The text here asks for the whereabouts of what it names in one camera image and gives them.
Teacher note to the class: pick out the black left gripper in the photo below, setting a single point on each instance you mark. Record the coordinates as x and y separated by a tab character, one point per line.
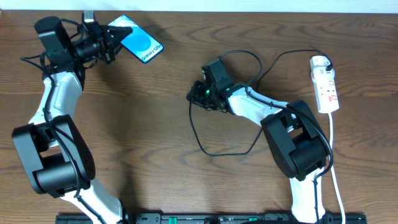
107	43

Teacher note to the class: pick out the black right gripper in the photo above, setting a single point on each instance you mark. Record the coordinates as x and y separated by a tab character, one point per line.
199	95

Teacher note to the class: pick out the blue Galaxy smartphone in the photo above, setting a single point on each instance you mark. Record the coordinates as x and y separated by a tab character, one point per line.
142	45

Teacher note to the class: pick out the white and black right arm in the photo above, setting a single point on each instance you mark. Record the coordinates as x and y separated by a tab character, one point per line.
297	143

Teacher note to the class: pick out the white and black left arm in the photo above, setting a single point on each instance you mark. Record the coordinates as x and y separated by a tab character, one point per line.
53	153

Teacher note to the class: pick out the white charger plug adapter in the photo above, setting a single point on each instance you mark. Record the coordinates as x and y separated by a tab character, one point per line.
321	74

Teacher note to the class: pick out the white power strip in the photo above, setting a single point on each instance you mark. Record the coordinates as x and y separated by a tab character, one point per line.
325	92

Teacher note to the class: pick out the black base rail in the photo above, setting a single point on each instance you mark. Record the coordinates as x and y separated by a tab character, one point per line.
156	218

